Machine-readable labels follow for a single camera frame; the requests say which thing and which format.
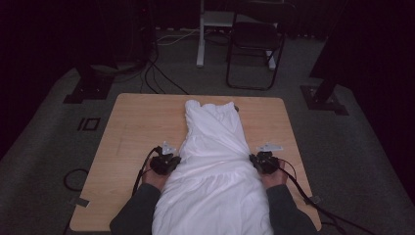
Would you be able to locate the person's right hand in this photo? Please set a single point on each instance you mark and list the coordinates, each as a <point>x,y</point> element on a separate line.
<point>275,179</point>

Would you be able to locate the person's left hand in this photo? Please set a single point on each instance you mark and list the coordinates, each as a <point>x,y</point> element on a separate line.
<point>155,181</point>

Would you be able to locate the round table grommet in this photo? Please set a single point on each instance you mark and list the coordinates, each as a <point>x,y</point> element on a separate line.
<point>236,108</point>

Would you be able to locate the white desk frame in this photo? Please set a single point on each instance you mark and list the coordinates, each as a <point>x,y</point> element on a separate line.
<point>200,42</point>

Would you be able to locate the grey tape piece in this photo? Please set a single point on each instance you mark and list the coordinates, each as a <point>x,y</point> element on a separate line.
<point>314,199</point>
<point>80,201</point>

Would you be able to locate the black folding chair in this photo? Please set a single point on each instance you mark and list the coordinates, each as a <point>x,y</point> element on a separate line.
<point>257,36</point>

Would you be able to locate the black stand with base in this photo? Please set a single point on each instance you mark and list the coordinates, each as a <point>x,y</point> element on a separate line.
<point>89,89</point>
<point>323,98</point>

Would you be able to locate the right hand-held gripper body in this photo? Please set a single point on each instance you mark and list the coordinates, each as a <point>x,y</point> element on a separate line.
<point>269,161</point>

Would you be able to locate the white tiered skirt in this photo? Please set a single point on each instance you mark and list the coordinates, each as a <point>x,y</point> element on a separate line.
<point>212,182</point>

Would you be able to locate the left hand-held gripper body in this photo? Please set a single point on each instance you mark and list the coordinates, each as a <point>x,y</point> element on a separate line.
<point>161,164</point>

